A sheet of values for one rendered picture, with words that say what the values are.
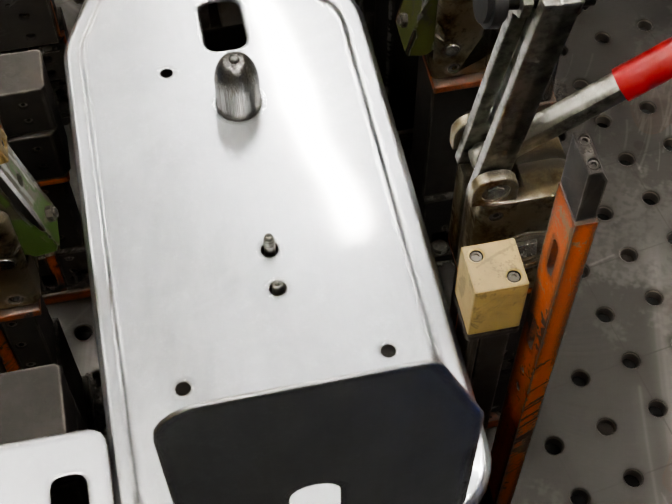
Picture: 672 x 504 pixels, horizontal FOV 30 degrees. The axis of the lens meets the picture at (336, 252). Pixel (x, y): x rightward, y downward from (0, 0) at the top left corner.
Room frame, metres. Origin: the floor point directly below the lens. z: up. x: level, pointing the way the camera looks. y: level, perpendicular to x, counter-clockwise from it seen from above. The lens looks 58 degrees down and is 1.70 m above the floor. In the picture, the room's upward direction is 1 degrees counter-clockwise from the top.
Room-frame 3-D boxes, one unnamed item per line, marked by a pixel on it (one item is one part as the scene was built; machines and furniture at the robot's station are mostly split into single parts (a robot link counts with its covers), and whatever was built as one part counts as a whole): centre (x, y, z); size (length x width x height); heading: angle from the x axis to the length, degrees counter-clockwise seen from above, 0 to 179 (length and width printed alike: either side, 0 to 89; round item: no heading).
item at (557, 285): (0.37, -0.13, 0.95); 0.03 x 0.01 x 0.50; 11
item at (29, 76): (0.60, 0.25, 0.84); 0.11 x 0.08 x 0.29; 101
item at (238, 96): (0.56, 0.07, 1.02); 0.03 x 0.03 x 0.07
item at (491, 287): (0.39, -0.09, 0.88); 0.04 x 0.04 x 0.36; 11
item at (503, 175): (0.45, -0.10, 1.06); 0.03 x 0.01 x 0.03; 101
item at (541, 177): (0.47, -0.12, 0.88); 0.07 x 0.06 x 0.35; 101
